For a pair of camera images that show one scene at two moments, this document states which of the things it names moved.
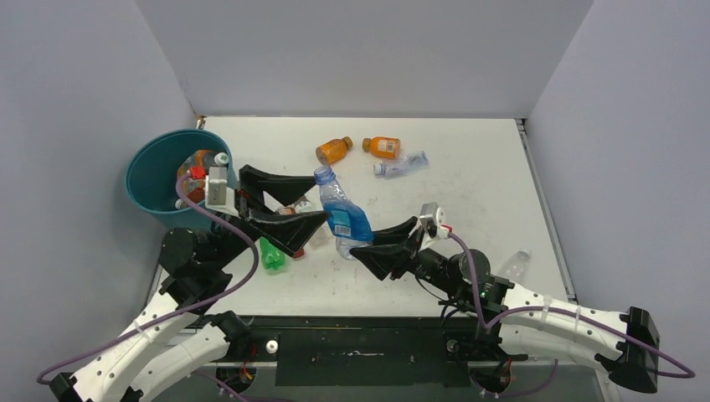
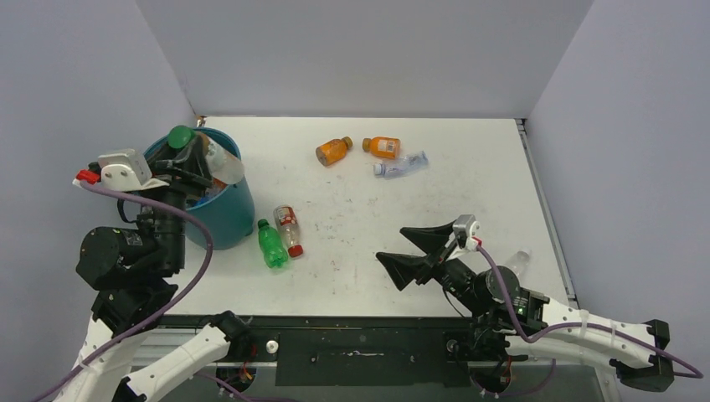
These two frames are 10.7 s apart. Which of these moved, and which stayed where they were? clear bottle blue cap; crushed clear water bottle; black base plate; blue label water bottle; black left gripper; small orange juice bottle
Moved: blue label water bottle; black left gripper
Stayed: crushed clear water bottle; clear bottle blue cap; small orange juice bottle; black base plate
